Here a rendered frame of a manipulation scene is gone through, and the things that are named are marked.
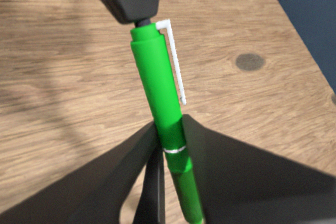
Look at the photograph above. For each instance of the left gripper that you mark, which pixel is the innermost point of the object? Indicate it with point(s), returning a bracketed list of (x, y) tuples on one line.
[(127, 12)]

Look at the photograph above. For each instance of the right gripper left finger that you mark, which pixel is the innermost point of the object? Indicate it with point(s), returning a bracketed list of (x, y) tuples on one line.
[(95, 192)]

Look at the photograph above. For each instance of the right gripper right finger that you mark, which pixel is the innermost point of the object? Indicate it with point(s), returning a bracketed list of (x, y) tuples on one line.
[(240, 183)]

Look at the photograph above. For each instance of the green ballpoint pen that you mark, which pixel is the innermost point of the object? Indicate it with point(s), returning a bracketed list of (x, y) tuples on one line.
[(153, 63)]

